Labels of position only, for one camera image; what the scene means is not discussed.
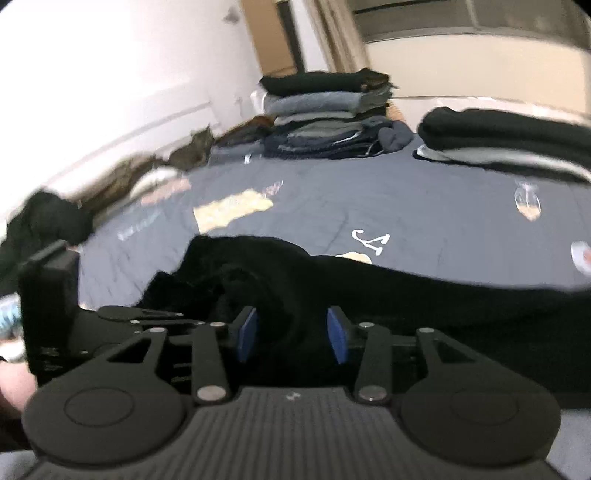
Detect black drawstring pants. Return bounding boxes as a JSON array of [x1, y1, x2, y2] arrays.
[[137, 233, 591, 398]]

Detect brown wooden door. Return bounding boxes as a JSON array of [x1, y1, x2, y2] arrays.
[[241, 0, 298, 78]]

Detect tabby cat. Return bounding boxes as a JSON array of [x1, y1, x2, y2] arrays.
[[167, 124, 216, 171]]

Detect black and grey clothes stack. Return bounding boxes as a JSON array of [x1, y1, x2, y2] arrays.
[[414, 106, 591, 184]]

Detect person's left hand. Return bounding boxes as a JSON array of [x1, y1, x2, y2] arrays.
[[0, 361, 41, 412]]

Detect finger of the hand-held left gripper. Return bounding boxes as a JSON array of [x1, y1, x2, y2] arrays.
[[131, 318, 209, 334], [96, 305, 186, 323]]

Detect tall stack of folded clothes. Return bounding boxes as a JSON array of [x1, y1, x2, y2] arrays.
[[250, 67, 415, 161]]

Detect black puffer jacket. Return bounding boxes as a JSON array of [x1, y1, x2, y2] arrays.
[[0, 191, 96, 296]]

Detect white headboard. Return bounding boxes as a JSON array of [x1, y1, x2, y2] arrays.
[[0, 78, 218, 222]]

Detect olive blanket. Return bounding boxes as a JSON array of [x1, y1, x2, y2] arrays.
[[76, 156, 172, 210]]

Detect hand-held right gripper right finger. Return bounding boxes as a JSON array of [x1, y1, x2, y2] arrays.
[[326, 305, 483, 407]]

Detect beige curtain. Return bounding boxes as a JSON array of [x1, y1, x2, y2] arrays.
[[307, 0, 372, 75]]

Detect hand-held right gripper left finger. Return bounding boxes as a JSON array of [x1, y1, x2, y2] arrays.
[[105, 305, 259, 408]]

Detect grey printed quilt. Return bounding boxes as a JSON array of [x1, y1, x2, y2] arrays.
[[0, 131, 591, 480]]

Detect white pillow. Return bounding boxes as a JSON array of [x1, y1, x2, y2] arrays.
[[128, 166, 182, 200]]

